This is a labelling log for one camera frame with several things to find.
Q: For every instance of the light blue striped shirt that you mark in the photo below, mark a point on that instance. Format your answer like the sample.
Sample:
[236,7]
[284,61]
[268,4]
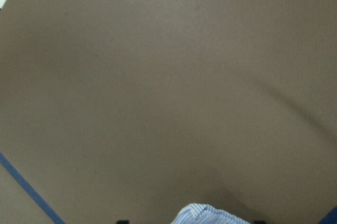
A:
[205,214]

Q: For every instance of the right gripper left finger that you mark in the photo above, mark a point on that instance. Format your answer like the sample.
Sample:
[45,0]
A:
[122,222]

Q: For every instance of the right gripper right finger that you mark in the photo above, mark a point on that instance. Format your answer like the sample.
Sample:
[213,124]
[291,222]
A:
[258,222]

